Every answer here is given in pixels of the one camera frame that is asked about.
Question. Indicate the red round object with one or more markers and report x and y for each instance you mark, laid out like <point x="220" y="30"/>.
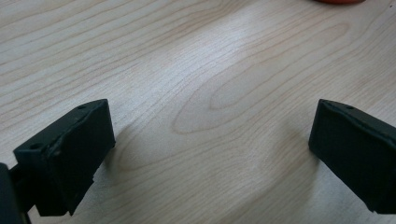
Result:
<point x="341" y="1"/>

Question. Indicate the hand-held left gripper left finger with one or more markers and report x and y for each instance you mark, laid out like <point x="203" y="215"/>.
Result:
<point x="67" y="155"/>

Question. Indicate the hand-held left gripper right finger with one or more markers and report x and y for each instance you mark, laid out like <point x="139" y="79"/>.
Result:
<point x="355" y="152"/>

